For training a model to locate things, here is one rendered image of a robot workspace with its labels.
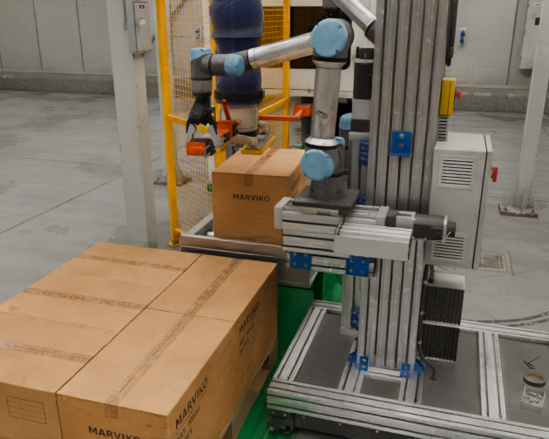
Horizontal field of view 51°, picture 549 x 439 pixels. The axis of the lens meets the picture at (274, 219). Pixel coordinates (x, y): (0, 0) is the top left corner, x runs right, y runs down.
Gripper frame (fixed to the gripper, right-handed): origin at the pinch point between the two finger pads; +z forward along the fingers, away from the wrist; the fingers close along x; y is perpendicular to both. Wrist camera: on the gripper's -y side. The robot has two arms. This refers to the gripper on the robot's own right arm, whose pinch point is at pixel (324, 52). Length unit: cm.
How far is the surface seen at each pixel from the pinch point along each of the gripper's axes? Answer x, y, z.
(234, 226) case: -24, -39, 86
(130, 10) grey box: 35, -125, -19
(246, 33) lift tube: -38.2, -26.2, -9.7
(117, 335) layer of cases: -119, -51, 98
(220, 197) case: -25, -46, 70
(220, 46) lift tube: -38, -38, -4
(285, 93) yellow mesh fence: 198, -77, 47
